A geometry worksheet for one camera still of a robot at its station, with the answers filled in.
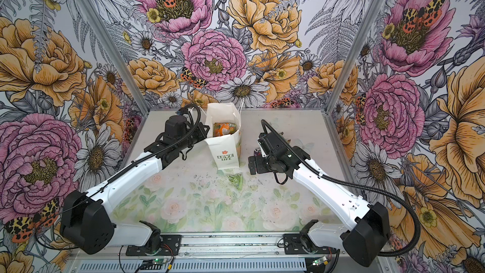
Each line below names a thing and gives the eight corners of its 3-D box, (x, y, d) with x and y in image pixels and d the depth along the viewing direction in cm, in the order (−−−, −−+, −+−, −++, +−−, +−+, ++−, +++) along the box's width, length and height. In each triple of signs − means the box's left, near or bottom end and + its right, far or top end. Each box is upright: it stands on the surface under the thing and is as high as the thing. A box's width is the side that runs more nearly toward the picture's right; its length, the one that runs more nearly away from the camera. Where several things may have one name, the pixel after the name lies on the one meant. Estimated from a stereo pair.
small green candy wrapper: (228, 180, 94) (228, 175, 90) (236, 173, 96) (235, 168, 93) (239, 190, 91) (239, 186, 87) (246, 183, 93) (246, 178, 89)
